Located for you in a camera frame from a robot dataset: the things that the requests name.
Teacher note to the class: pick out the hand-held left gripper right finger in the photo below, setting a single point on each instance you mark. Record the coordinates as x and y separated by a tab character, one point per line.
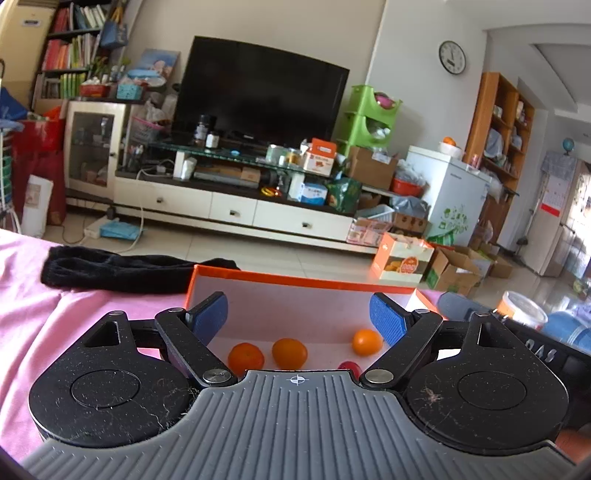
387	318

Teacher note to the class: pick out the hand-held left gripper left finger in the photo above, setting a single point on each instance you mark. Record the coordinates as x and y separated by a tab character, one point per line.
211	318

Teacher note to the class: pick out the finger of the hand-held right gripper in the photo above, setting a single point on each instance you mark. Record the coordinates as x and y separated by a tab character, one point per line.
466	307

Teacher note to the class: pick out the orange mandarin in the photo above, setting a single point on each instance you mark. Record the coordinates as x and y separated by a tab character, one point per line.
367	341
246	360
289	353

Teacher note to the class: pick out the small red fruit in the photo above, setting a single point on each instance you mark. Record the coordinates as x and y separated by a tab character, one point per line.
349	366

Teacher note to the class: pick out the orange cardboard box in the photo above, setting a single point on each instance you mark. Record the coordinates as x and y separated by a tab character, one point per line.
295	304

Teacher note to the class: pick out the open cardboard boxes on floor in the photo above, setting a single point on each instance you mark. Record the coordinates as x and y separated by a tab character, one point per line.
461	272

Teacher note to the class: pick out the orange canister with white lid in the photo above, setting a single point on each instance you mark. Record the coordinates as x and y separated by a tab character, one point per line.
521	311

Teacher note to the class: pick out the orange fruit carton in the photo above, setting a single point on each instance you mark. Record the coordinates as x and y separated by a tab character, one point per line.
401	261

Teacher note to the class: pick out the clear box of red packets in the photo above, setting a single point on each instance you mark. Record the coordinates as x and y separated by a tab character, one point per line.
369	233

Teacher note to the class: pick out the black knitted cloth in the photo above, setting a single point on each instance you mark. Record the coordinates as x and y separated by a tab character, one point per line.
115	272

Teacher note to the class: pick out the white chest freezer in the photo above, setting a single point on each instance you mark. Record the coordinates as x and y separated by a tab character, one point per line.
457	198

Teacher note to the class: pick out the white refrigerator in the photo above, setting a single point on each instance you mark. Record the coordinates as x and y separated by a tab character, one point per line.
554	221

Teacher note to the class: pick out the white television stand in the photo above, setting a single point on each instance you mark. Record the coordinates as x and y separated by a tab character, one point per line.
184	198

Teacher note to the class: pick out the blue rag on floor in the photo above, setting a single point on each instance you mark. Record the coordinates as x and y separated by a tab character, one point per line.
120	230

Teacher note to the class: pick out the green foil bag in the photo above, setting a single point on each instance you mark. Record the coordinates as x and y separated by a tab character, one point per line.
342	196

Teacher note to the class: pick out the red plastic basin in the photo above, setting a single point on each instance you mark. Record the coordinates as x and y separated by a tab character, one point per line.
407	187

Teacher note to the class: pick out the yellow rings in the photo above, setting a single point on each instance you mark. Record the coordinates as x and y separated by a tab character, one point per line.
271	191

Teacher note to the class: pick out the blue and white box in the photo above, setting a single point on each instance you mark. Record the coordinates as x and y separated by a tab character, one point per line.
314	194

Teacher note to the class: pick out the white power strip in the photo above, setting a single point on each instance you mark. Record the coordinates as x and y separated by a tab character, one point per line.
94	228

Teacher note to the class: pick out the brown cardboard box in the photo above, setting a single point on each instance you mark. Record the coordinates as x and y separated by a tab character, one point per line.
369	168

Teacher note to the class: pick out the white bowl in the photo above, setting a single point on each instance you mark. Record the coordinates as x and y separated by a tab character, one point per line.
450	149

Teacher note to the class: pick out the pink flower-print tablecloth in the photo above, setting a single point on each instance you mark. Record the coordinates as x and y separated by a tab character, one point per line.
41	314

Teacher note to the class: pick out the orange and white medicine box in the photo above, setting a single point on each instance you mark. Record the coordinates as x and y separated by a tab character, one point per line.
319	159

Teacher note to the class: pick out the dark glass bottle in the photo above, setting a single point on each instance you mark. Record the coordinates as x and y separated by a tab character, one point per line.
201	131

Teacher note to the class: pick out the small blue globe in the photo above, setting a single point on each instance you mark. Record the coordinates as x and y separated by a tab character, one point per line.
568	144

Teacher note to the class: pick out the wooden shelf unit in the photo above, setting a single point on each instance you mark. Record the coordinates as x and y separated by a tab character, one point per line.
489	115

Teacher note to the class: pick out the green stacking bins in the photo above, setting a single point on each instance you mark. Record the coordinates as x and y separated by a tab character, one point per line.
358	120

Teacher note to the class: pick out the white paper bag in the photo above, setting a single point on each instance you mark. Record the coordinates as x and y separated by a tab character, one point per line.
36	207

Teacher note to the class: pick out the white glass-door cabinet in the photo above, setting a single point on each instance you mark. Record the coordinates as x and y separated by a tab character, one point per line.
92	143

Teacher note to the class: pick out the black flat-screen television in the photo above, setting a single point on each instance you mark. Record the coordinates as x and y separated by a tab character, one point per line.
258	87

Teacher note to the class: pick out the red shopping bags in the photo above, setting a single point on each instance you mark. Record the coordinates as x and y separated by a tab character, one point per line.
39	152

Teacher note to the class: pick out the framed photo picture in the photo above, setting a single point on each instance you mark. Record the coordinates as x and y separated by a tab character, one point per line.
159	64

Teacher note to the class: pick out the blue gift bag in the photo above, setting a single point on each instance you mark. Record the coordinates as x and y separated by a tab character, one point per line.
113	32

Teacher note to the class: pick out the bookshelf with books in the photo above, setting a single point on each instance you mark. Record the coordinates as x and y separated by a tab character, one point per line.
69	50

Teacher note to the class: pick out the beige standing air conditioner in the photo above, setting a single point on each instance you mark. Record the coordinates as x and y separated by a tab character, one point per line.
23	41

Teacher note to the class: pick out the round wall clock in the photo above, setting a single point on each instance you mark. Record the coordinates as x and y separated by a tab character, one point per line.
452	57

